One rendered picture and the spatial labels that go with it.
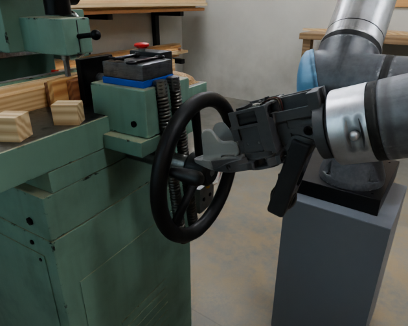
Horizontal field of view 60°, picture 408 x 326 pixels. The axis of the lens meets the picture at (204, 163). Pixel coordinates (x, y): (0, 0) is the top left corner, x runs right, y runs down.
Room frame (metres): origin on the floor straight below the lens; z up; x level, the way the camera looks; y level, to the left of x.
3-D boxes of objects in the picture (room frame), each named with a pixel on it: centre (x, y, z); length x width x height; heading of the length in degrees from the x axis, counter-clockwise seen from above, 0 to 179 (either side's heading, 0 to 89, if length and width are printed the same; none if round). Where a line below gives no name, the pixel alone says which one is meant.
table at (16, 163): (0.75, 0.20, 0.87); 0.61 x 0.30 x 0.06; 149
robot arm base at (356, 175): (0.99, -0.46, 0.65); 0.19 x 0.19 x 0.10
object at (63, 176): (0.76, 0.25, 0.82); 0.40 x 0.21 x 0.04; 149
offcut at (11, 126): (0.54, 0.30, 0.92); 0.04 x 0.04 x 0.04; 85
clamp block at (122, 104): (0.70, 0.12, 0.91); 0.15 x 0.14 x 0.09; 149
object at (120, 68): (0.71, 0.12, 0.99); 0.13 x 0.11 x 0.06; 149
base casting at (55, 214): (0.85, 0.40, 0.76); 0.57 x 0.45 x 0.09; 59
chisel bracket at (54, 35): (0.80, 0.31, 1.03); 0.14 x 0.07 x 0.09; 59
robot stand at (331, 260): (0.99, -0.46, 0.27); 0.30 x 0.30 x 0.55; 55
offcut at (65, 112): (0.62, 0.24, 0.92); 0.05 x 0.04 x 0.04; 91
